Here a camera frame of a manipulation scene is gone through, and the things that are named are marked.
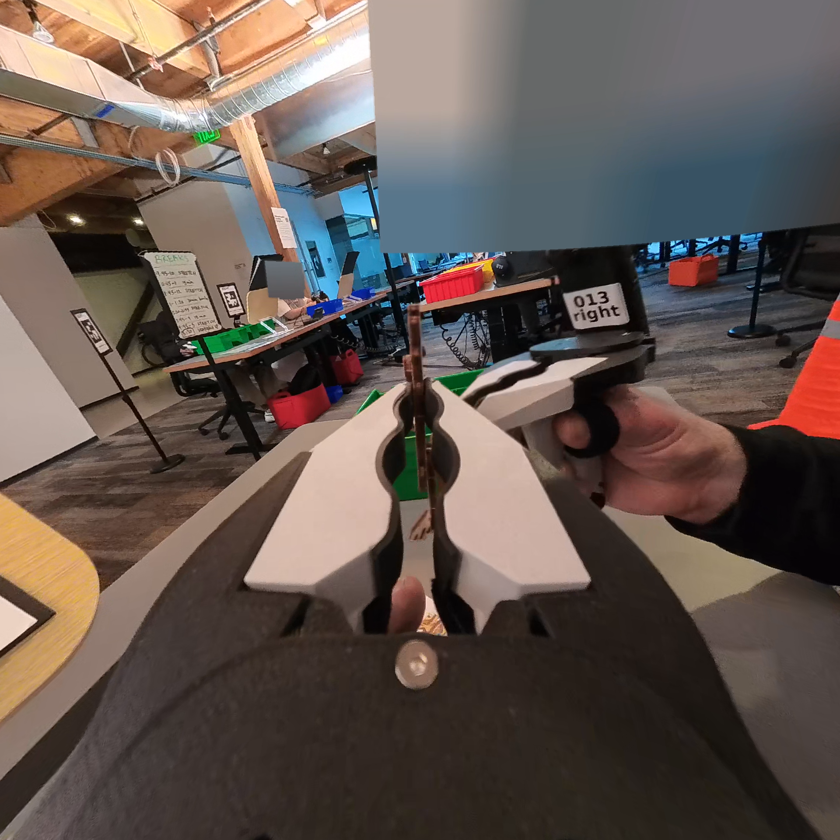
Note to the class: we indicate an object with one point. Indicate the green plastic bin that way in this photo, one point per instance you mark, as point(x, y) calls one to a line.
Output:
point(459, 380)
point(226, 338)

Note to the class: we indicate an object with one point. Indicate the wooden pillar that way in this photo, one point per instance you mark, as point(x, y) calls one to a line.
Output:
point(259, 170)

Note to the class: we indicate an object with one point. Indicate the red plastic bin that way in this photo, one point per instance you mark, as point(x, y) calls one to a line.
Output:
point(453, 287)
point(298, 407)
point(348, 367)

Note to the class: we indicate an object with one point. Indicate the orange plastic bin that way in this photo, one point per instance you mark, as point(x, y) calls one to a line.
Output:
point(692, 272)

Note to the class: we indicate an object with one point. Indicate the person's left hand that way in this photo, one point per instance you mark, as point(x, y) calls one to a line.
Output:
point(408, 607)

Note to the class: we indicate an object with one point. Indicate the white paper notice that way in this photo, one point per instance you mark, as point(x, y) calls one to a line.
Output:
point(283, 226)

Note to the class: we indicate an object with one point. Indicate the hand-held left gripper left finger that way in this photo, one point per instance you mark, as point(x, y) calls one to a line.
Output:
point(321, 518)

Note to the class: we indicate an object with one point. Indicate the wooden top desk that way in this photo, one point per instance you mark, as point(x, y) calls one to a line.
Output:
point(295, 327)
point(485, 295)

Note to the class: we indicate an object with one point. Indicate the person's right hand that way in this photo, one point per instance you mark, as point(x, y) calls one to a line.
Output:
point(669, 453)

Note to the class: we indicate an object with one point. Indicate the black office chair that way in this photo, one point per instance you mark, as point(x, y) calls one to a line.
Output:
point(197, 384)

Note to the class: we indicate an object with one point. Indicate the orange traffic cone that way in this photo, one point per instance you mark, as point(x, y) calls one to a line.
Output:
point(817, 387)

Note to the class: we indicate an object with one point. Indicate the yellow plastic bin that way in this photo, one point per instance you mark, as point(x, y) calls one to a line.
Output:
point(482, 269)

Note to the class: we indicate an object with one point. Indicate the green exit sign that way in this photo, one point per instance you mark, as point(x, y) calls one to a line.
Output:
point(207, 137)

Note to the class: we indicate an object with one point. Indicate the black wheeled device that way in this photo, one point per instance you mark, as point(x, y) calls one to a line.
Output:
point(518, 269)

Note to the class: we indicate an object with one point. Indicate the white instruction sheet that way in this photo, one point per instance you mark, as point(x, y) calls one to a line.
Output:
point(10, 620)

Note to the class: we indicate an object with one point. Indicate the silver round air duct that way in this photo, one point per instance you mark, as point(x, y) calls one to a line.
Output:
point(262, 85)

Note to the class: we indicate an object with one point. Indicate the handwritten whiteboard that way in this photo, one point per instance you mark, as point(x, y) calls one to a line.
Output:
point(180, 295)

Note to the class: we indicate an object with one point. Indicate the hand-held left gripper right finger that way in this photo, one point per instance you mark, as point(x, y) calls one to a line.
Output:
point(512, 518)

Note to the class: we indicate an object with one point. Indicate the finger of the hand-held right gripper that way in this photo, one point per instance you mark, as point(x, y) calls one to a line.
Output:
point(544, 394)
point(505, 374)

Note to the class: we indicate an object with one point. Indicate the black sign stand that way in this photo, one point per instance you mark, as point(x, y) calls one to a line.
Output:
point(92, 331)

